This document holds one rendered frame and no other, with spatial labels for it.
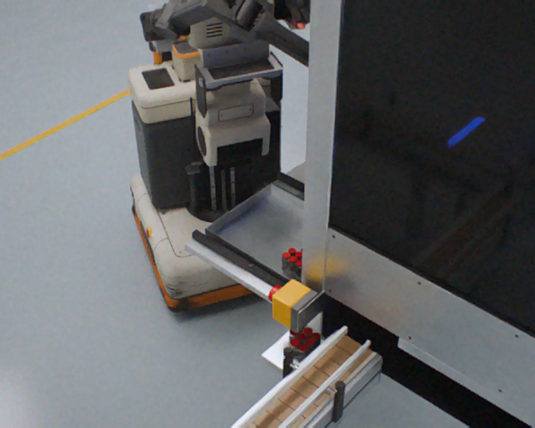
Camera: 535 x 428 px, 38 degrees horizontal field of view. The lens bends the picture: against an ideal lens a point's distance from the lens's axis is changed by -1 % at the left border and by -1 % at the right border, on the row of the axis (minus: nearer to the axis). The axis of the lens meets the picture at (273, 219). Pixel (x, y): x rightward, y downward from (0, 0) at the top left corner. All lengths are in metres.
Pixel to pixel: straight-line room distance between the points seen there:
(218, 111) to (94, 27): 2.73
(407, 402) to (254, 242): 0.59
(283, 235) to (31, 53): 3.22
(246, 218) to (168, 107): 0.84
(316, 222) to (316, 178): 0.11
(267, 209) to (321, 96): 0.76
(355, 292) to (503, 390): 0.35
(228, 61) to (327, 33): 1.15
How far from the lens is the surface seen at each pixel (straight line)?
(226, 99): 2.60
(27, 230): 3.60
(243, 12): 1.97
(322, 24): 1.37
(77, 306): 3.19
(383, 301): 1.61
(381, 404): 1.84
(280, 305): 1.69
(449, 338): 1.56
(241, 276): 1.95
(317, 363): 1.69
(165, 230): 3.03
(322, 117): 1.45
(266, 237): 2.05
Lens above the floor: 2.23
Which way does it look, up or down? 40 degrees down
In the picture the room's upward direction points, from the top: straight up
